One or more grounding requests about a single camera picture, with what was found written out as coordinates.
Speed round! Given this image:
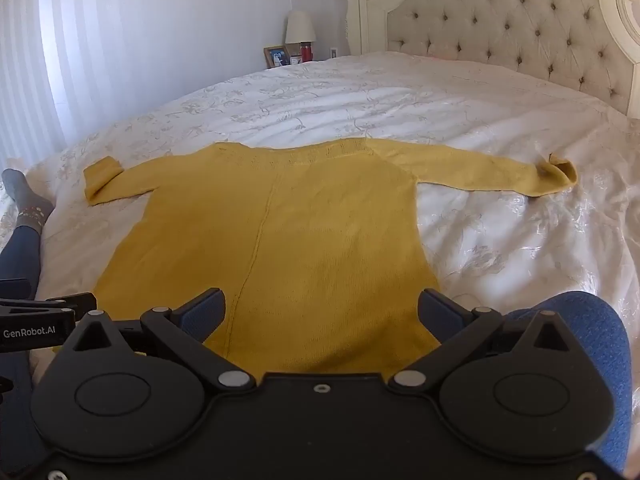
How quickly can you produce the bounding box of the cream tufted headboard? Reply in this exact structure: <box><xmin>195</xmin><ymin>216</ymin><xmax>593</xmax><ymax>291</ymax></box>
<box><xmin>344</xmin><ymin>0</ymin><xmax>640</xmax><ymax>118</ymax></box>

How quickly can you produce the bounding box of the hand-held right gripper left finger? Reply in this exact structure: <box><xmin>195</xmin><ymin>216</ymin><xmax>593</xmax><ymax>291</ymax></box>
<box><xmin>73</xmin><ymin>287</ymin><xmax>254</xmax><ymax>394</ymax></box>

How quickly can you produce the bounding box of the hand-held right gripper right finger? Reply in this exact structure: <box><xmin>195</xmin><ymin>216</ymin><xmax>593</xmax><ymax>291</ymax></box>
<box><xmin>389</xmin><ymin>287</ymin><xmax>572</xmax><ymax>394</ymax></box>

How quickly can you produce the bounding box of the white floral bedspread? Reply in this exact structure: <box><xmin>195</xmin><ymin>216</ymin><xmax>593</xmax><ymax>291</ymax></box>
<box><xmin>0</xmin><ymin>51</ymin><xmax>640</xmax><ymax>376</ymax></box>

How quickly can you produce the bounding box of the white sheer curtain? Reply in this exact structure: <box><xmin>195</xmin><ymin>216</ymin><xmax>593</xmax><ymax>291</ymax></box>
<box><xmin>0</xmin><ymin>0</ymin><xmax>166</xmax><ymax>161</ymax></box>

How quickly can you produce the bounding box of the person's left leg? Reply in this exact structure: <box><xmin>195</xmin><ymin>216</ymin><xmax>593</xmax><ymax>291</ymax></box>
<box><xmin>0</xmin><ymin>225</ymin><xmax>51</xmax><ymax>478</ymax></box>

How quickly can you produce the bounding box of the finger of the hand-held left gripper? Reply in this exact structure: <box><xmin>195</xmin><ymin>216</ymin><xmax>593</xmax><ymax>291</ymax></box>
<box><xmin>0</xmin><ymin>292</ymin><xmax>99</xmax><ymax>317</ymax></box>
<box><xmin>0</xmin><ymin>278</ymin><xmax>33</xmax><ymax>299</ymax></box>

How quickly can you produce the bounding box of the white table lamp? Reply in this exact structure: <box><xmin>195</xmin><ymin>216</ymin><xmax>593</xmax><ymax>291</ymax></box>
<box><xmin>285</xmin><ymin>10</ymin><xmax>317</xmax><ymax>59</ymax></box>

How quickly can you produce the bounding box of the grey patterned sock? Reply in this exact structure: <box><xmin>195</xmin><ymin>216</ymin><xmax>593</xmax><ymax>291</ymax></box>
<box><xmin>1</xmin><ymin>168</ymin><xmax>55</xmax><ymax>233</ymax></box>

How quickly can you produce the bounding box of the wooden picture frame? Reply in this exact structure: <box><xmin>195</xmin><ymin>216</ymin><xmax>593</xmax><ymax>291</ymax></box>
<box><xmin>263</xmin><ymin>45</ymin><xmax>292</xmax><ymax>69</ymax></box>

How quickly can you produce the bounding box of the yellow knit sweater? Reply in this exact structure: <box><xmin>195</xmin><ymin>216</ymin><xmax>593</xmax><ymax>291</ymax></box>
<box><xmin>83</xmin><ymin>137</ymin><xmax>579</xmax><ymax>375</ymax></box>

